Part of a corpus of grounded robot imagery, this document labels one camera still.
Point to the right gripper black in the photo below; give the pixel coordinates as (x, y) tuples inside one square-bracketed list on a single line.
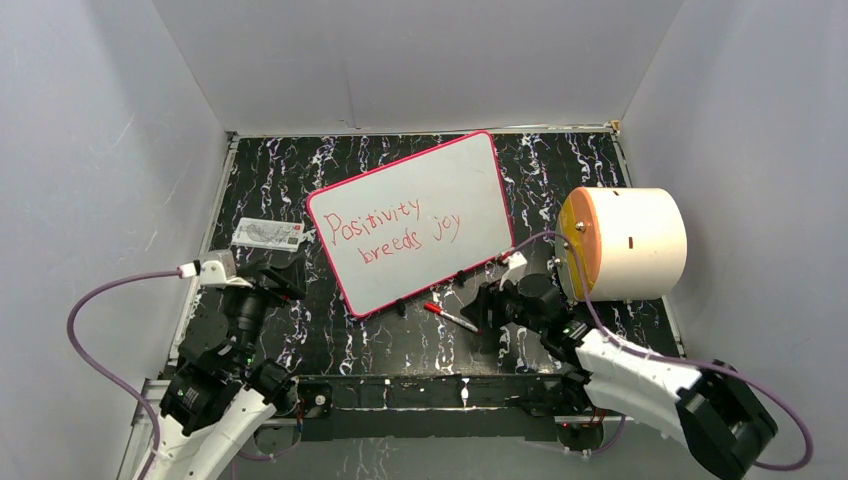
[(489, 296)]

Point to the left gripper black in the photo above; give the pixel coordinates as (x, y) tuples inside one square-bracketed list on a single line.
[(291, 281)]

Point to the red whiteboard marker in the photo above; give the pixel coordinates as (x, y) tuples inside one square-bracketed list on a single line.
[(460, 322)]

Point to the pink framed whiteboard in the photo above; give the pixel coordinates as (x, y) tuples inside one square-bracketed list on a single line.
[(398, 229)]

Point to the red marker cap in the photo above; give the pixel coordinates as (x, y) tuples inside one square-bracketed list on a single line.
[(434, 308)]

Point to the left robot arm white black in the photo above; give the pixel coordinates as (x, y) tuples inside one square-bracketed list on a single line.
[(220, 394)]

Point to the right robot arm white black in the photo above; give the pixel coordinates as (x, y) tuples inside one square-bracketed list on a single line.
[(716, 416)]

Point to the white printed card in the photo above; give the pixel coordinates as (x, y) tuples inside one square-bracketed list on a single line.
[(268, 234)]

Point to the white cylinder orange end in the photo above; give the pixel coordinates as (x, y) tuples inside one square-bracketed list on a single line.
[(625, 244)]

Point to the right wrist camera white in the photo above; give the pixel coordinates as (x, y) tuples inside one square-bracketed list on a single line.
[(515, 263)]

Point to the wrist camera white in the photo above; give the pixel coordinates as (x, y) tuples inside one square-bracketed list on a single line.
[(214, 269), (515, 263)]

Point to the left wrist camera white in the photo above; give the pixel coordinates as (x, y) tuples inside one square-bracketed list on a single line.
[(214, 269)]

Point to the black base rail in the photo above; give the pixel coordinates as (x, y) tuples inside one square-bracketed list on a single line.
[(582, 431)]

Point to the aluminium frame rail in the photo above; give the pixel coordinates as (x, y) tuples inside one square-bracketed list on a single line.
[(644, 398)]

